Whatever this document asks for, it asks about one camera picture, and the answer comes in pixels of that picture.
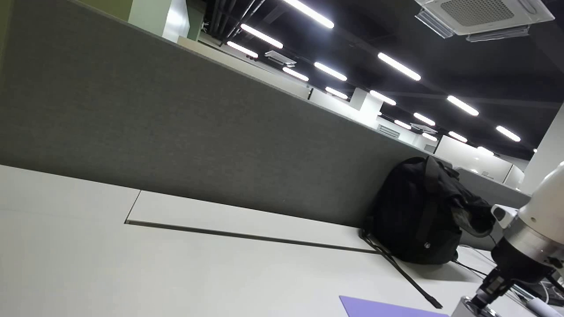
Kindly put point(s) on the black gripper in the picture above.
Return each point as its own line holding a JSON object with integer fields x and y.
{"x": 523, "y": 265}

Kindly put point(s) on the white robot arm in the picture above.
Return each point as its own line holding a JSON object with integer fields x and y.
{"x": 544, "y": 205}

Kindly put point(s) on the purple paper mat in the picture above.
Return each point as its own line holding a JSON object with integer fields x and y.
{"x": 389, "y": 307}

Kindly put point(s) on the black backpack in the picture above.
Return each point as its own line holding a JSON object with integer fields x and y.
{"x": 421, "y": 212}

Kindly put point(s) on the white building column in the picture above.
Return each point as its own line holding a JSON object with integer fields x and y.
{"x": 548, "y": 152}

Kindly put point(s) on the long ceiling light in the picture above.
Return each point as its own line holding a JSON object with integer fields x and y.
{"x": 310, "y": 13}
{"x": 399, "y": 66}
{"x": 509, "y": 133}
{"x": 458, "y": 136}
{"x": 331, "y": 71}
{"x": 463, "y": 105}
{"x": 295, "y": 75}
{"x": 384, "y": 98}
{"x": 338, "y": 92}
{"x": 424, "y": 119}
{"x": 262, "y": 36}
{"x": 243, "y": 50}

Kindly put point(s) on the white ceiling air conditioner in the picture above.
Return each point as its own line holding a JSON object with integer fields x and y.
{"x": 486, "y": 17}

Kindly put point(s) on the grey fabric partition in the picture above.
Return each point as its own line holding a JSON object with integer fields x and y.
{"x": 195, "y": 129}

